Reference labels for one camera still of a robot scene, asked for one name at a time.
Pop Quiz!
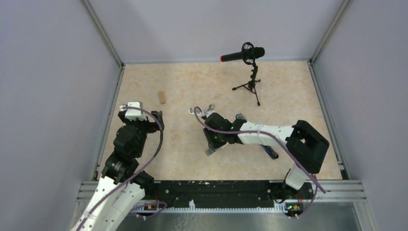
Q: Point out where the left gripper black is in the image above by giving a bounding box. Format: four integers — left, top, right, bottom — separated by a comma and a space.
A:
119, 110, 164, 157

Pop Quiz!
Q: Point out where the grey staple strip block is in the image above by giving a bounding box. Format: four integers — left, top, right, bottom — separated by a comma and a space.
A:
205, 149, 217, 156

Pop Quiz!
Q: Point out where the blue stapler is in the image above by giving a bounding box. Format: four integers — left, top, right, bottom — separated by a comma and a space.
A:
235, 113, 279, 160

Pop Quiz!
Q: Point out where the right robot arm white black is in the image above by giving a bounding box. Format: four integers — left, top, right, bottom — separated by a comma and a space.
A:
195, 111, 330, 198

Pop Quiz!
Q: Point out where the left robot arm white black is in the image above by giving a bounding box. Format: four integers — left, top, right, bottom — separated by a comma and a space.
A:
71, 105, 165, 231

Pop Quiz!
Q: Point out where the small brown staple box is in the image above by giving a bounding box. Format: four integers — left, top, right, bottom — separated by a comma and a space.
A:
158, 91, 166, 104

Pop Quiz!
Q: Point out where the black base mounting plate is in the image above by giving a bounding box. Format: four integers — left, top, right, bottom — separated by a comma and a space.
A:
144, 180, 314, 209

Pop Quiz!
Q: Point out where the black microphone orange tip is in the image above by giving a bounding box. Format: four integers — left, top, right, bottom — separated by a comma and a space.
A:
220, 47, 265, 62

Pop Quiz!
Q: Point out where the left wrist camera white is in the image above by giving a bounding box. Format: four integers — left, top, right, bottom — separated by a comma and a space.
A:
119, 101, 147, 121

